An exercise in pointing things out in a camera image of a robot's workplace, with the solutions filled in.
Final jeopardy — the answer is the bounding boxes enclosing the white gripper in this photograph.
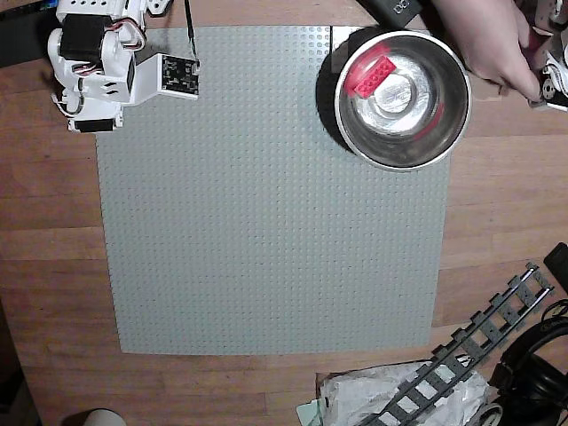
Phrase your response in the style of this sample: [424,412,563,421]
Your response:
[52,57,137,133]

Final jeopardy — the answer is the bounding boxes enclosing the red lego block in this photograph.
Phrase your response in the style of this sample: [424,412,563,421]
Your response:
[345,55,398,99]

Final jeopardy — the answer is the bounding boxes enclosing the grey lego baseplate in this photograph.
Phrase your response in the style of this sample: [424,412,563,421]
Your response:
[94,24,454,356]

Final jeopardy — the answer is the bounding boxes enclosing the grey lego train track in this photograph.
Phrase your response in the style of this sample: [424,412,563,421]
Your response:
[354,261,556,426]

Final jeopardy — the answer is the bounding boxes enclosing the person's bare hand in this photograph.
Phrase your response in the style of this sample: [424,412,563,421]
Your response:
[432,0,543,101]

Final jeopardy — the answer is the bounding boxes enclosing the black box device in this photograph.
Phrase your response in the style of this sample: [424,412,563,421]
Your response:
[0,0,59,68]

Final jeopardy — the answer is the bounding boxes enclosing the small light grey plate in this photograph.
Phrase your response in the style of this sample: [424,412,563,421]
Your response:
[330,25,356,48]

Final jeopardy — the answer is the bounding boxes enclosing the stainless steel bowl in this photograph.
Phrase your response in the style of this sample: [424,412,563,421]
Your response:
[333,28,472,170]

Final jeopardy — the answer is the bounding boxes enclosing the white round cup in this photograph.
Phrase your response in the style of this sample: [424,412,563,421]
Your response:
[60,407,126,426]

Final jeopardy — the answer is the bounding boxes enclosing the pale teal paper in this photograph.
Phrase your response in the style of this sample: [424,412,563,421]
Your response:
[296,398,329,426]

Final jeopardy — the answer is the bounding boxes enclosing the crumpled white plastic bag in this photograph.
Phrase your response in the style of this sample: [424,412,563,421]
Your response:
[319,361,492,426]

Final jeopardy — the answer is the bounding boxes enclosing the black rectangular object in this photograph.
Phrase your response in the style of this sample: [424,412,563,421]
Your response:
[542,241,568,279]

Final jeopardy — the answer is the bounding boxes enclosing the grey round wheel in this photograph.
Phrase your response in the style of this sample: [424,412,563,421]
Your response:
[479,401,505,426]

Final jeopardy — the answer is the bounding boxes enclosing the black headphones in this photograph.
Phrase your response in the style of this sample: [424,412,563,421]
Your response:
[489,299,568,426]

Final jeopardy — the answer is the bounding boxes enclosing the wrist camera circuit board mount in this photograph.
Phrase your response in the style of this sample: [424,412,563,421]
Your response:
[132,51,201,104]

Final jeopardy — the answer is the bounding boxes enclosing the black camera cable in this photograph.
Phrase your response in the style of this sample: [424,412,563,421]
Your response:
[184,0,201,67]

